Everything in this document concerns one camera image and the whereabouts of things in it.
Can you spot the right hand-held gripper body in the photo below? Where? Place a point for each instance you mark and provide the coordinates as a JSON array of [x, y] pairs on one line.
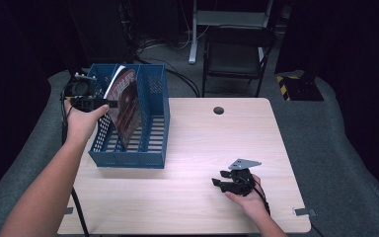
[[240, 184]]

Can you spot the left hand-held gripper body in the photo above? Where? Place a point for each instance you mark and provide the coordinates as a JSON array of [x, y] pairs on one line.
[[79, 89]]

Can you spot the red cover magazine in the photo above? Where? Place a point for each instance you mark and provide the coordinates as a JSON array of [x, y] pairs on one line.
[[126, 108]]

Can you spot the blue plastic file rack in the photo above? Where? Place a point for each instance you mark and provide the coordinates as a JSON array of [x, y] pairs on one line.
[[154, 131]]

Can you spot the person's right hand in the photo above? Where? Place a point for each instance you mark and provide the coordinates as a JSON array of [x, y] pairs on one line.
[[250, 204]]

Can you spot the person's left hand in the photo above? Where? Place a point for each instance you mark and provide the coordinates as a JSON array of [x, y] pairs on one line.
[[82, 125]]

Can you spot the black cabinet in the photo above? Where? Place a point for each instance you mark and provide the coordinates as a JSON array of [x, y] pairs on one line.
[[102, 33]]

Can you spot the grey tape strip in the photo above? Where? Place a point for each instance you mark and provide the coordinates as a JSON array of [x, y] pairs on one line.
[[304, 212], [69, 210]]

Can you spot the black folding chair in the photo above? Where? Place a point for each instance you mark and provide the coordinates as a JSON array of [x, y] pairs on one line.
[[237, 56]]

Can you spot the white metal desk frame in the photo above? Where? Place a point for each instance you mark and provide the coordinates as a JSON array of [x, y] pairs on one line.
[[227, 18]]

